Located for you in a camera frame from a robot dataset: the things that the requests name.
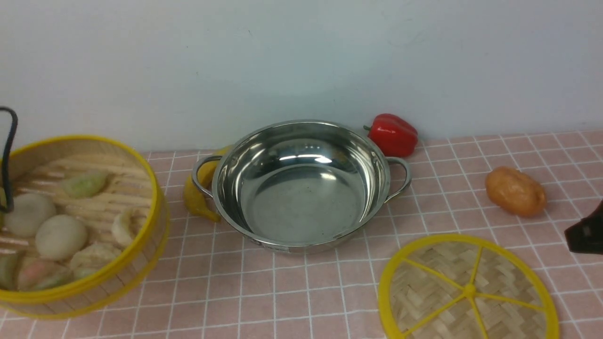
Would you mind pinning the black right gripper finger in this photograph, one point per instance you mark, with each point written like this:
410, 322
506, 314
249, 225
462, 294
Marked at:
586, 236

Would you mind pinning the yellow-rimmed woven bamboo lid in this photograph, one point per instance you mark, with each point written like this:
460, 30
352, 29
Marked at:
456, 286

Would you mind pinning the yellow-rimmed bamboo steamer basket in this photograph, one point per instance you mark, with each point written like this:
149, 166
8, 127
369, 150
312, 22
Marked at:
39, 168

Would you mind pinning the stainless steel pot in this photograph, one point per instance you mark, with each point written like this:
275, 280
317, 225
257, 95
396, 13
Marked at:
301, 186

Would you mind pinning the orange-brown bread roll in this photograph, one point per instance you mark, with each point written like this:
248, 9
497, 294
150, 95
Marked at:
515, 192

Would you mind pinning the red bell pepper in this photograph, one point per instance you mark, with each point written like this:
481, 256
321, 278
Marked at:
393, 135

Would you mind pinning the yellow banana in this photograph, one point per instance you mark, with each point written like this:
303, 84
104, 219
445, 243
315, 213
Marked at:
194, 199

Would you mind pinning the white dumpling right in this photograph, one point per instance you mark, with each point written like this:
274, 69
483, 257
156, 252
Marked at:
122, 228

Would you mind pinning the white dumpling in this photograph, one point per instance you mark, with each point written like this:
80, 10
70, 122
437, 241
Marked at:
122, 228
92, 258

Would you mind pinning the white dumpling lower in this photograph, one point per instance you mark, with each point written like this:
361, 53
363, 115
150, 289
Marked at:
92, 258

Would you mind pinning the white round bun lower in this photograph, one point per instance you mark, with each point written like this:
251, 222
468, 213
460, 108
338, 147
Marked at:
60, 237

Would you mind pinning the white round bun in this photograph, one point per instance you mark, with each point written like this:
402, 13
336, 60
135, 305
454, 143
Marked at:
30, 211
60, 237

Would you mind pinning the pink and green dumpling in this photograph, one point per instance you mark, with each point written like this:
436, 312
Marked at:
39, 274

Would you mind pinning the white round bun upper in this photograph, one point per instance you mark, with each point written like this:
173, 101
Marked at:
30, 211

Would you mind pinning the pale green dumpling left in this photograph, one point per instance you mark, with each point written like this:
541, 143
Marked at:
8, 265

